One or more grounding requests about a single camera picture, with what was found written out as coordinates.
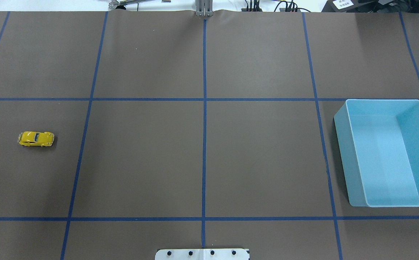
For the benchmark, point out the aluminium frame post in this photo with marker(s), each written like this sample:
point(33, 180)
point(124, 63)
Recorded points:
point(204, 8)

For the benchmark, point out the light blue plastic bin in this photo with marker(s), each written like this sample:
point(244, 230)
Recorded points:
point(379, 147)

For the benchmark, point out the yellow beetle toy car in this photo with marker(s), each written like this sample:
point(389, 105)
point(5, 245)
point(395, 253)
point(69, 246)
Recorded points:
point(34, 138)

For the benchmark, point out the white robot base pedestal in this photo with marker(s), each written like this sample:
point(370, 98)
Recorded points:
point(203, 254)

